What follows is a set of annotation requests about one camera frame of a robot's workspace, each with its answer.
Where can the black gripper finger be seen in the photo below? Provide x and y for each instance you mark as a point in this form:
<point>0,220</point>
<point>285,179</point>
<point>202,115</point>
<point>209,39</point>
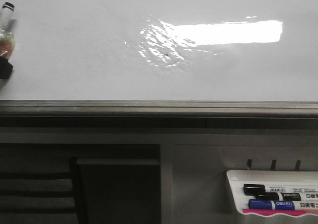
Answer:
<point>5,68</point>

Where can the black whiteboard marker with tape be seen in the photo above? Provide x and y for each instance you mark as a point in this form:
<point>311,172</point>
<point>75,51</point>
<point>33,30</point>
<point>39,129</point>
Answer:
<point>6,37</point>

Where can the white whiteboard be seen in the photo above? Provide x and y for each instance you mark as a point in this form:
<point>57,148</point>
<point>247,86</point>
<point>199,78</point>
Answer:
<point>227,50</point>

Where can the black marker top in tray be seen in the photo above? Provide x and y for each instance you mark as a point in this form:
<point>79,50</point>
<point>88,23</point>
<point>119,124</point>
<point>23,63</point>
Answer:
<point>250,189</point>

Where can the black marker in tray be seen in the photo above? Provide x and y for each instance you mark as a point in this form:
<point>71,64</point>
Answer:
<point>273,196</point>
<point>250,189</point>

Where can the blue marker in tray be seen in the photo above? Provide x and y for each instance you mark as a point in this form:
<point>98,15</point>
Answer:
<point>282,205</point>

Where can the white marker tray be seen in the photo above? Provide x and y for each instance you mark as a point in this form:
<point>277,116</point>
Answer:
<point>239,200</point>

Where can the black marker middle in tray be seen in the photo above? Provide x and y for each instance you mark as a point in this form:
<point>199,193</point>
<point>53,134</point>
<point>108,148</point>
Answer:
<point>273,196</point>

